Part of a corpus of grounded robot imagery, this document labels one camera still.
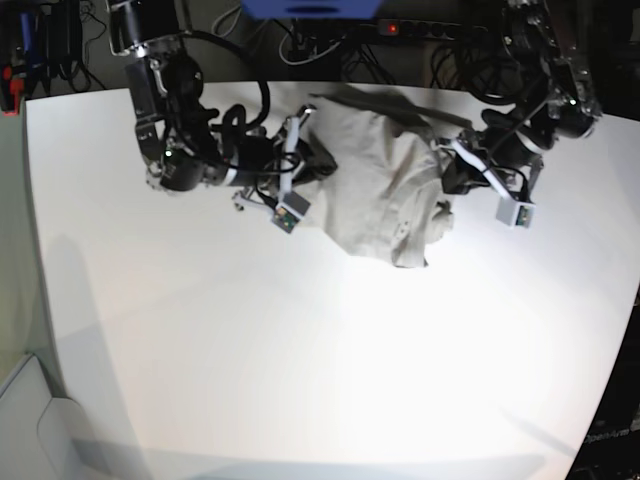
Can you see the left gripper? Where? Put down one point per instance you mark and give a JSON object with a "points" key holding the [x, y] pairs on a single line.
{"points": [[459, 177]]}

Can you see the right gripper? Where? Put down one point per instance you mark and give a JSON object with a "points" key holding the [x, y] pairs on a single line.
{"points": [[318, 164]]}

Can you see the grey t-shirt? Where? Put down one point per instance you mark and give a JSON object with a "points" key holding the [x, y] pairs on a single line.
{"points": [[384, 197]]}

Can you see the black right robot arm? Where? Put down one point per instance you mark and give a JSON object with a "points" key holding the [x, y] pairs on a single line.
{"points": [[185, 144]]}

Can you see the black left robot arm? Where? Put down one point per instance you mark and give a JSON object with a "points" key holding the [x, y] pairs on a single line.
{"points": [[527, 61]]}

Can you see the black power strip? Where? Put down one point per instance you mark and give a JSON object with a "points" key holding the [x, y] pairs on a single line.
{"points": [[410, 32]]}

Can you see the blue box at top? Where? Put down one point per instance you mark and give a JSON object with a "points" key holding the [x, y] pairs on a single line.
{"points": [[313, 9]]}

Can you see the red and black clamp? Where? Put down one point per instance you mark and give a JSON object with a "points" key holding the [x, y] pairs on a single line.
{"points": [[12, 89]]}

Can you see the grey side table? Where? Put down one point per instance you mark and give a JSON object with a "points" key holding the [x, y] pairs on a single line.
{"points": [[35, 443]]}

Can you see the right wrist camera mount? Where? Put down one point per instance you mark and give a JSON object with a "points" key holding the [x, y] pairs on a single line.
{"points": [[278, 198]]}

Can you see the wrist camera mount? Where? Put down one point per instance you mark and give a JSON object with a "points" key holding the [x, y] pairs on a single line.
{"points": [[278, 198], [515, 207]]}

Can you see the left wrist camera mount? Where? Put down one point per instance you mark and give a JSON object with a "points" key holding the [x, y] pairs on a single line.
{"points": [[515, 207]]}

